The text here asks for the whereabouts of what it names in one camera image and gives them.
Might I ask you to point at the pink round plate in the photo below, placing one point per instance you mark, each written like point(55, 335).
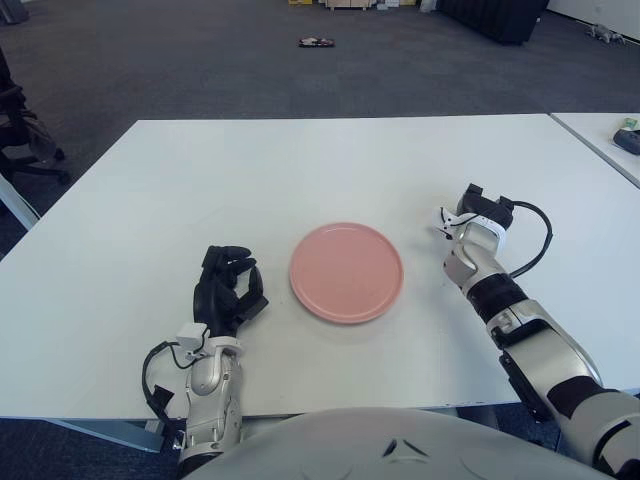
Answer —
point(346, 274)

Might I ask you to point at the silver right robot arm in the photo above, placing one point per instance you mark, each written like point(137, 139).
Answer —
point(540, 345)

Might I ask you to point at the black office chair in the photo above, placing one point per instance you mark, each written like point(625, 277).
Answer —
point(15, 125)

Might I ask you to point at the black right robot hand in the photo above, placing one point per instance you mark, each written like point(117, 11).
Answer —
point(485, 207)

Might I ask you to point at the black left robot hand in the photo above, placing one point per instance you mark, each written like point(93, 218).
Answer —
point(217, 297)

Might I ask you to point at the grey robot torso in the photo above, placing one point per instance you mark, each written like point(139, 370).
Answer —
point(325, 450)

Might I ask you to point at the small green package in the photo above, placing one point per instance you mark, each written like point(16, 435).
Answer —
point(631, 123)

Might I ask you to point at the dark grey handheld controller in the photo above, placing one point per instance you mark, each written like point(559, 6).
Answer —
point(629, 140)

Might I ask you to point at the grey quadruped robot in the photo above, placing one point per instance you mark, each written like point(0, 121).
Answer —
point(604, 32)

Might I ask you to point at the white table leg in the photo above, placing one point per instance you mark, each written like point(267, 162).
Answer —
point(20, 205)

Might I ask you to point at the flat black item on floor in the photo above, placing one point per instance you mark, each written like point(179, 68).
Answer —
point(316, 43)

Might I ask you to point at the black cabinet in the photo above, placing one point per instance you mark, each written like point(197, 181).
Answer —
point(495, 17)

